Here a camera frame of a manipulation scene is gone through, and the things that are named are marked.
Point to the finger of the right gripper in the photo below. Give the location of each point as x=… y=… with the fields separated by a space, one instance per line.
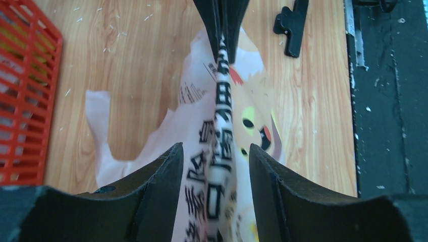
x=210 y=15
x=233 y=12

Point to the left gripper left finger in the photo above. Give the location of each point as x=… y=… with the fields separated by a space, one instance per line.
x=139 y=207

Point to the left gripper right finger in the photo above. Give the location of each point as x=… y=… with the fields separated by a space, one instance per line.
x=289 y=207

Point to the black bag clip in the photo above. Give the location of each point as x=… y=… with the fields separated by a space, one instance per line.
x=291 y=22

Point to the pink cat litter bag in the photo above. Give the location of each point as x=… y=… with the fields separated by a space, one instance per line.
x=216 y=127

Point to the red plastic shopping basket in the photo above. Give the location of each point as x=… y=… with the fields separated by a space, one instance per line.
x=31 y=51

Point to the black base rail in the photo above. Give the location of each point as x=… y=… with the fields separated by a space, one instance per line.
x=387 y=55

